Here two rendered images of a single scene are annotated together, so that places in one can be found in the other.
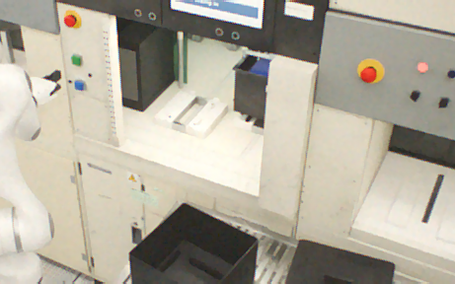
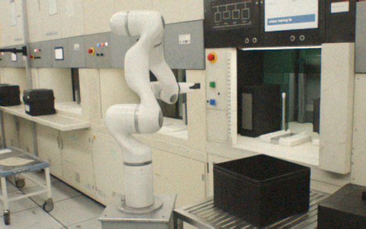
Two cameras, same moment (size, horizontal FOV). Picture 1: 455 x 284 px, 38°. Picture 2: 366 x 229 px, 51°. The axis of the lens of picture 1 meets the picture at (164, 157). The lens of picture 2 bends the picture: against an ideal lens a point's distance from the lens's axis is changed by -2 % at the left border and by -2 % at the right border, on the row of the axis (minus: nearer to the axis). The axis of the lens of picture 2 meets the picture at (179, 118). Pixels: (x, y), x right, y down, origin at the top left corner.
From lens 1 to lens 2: 1.00 m
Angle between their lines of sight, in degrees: 34
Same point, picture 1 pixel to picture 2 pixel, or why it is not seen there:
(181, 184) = not seen: hidden behind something
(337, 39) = (365, 18)
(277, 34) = (327, 28)
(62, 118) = (201, 130)
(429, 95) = not seen: outside the picture
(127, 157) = (236, 151)
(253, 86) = not seen: hidden behind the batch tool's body
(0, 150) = (138, 55)
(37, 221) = (150, 105)
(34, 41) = (191, 78)
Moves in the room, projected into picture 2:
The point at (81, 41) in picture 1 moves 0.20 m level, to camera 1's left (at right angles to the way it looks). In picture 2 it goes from (215, 71) to (182, 71)
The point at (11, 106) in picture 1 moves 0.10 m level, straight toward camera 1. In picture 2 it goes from (149, 28) to (144, 26)
